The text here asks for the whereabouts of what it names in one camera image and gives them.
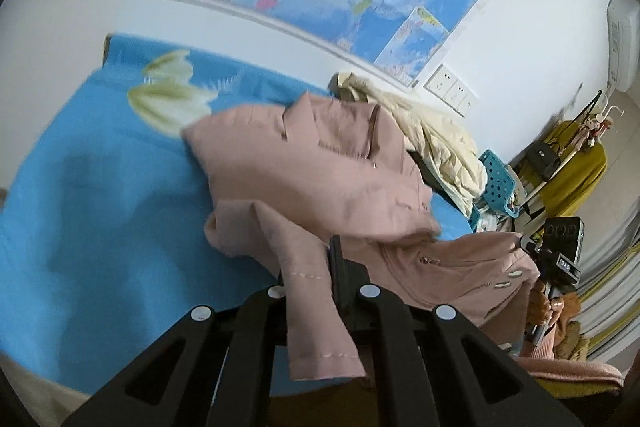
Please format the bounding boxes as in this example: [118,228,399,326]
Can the mustard yellow hanging garment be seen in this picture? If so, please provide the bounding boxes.
[539,141,608,218]

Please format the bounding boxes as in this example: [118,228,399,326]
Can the right hand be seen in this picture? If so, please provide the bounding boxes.
[526,279,582,331]

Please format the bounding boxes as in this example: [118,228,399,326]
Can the cream yellow garment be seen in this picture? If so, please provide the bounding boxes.
[331,72,488,217]

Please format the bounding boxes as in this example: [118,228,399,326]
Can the white wall socket panel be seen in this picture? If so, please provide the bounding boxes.
[424,64,478,117]

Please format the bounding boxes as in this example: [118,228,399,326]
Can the pink zip jacket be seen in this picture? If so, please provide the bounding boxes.
[182,93,538,381]

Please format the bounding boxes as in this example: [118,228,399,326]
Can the pink sleeved right forearm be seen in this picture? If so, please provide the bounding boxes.
[514,319,625,398]

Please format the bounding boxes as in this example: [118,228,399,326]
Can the blue floral bed sheet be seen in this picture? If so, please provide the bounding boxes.
[0,31,476,398]

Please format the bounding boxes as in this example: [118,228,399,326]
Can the small black box device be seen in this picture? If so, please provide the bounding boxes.
[525,141,561,182]

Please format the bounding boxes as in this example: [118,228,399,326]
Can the white air conditioner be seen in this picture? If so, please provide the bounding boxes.
[606,0,639,93]

